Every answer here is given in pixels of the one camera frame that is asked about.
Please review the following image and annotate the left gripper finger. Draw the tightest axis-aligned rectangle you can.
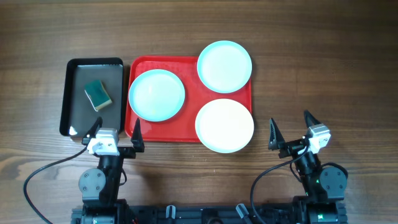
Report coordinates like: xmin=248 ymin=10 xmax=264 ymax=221
xmin=85 ymin=116 xmax=103 ymax=138
xmin=131 ymin=118 xmax=145 ymax=152

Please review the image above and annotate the white plate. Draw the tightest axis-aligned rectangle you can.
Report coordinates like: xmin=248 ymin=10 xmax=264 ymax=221
xmin=195 ymin=98 xmax=254 ymax=154

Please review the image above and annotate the red plastic tray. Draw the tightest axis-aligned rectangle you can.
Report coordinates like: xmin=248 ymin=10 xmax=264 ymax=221
xmin=129 ymin=55 xmax=252 ymax=142

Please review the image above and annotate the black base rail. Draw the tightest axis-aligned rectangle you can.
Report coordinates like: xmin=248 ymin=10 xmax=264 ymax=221
xmin=70 ymin=203 xmax=348 ymax=224

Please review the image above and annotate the black metal tray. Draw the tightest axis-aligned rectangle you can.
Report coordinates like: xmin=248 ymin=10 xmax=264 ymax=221
xmin=59 ymin=57 xmax=127 ymax=138

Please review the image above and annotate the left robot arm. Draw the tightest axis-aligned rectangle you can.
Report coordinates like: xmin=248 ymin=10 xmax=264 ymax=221
xmin=71 ymin=117 xmax=145 ymax=224

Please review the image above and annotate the light blue plate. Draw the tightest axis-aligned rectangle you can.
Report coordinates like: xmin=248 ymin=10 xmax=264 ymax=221
xmin=197 ymin=40 xmax=252 ymax=94
xmin=128 ymin=69 xmax=185 ymax=122

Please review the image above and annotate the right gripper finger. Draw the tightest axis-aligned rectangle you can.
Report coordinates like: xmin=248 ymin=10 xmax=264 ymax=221
xmin=268 ymin=118 xmax=285 ymax=150
xmin=303 ymin=110 xmax=321 ymax=128

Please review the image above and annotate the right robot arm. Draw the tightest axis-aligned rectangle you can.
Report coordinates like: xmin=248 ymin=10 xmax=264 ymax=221
xmin=268 ymin=110 xmax=348 ymax=224

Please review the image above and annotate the green yellow sponge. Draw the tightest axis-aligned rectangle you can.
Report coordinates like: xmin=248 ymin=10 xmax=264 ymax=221
xmin=84 ymin=80 xmax=113 ymax=111

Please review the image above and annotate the light blue plate top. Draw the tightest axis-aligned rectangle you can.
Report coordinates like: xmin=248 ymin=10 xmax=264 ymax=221
xmin=197 ymin=40 xmax=252 ymax=94

